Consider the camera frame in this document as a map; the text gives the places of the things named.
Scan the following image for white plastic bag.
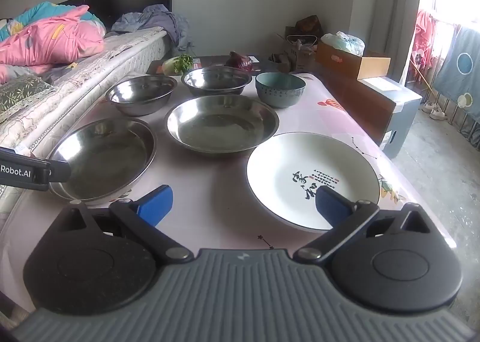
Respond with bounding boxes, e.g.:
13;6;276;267
320;31;366;57

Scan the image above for white ceramic plate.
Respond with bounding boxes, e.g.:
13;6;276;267
246;132;381;233

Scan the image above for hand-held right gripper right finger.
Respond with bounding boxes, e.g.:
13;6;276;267
292;188;432;266

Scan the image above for small cardboard box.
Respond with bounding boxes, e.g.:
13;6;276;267
268;51;297;73

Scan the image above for teal ceramic bowl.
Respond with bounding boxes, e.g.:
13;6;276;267
256;72;306;109

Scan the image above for red cabbage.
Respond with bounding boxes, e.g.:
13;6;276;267
225;51;254;72

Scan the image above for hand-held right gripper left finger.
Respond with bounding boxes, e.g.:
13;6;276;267
56;184;194;265

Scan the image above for white mattress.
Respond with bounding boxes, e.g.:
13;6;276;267
0;26;172;215

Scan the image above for green leafy cabbage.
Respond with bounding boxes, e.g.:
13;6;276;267
163;54;194;75

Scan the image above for blue hanging blanket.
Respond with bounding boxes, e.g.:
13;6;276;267
433;25;480;124

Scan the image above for pink floral quilt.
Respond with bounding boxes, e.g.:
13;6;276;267
0;2;107;84

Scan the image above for open orange cardboard box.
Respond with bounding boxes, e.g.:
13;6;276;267
316;41;391;80

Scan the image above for grey crumpled clothes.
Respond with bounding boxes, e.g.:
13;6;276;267
111;4;192;55

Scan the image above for dark brown bag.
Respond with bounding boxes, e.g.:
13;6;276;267
294;15;324;41

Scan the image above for leaf patterned pillow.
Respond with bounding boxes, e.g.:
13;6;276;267
0;75;57;124

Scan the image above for pink hanging garment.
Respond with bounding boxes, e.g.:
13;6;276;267
412;8;440;70

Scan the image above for shallow steel plate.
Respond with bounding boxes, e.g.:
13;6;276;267
49;117;157;203
165;94;280;154

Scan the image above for steel bowl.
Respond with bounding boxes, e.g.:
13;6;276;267
181;67;253;97
106;74;178;117

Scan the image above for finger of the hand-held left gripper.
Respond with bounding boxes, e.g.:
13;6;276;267
48;159;72;183

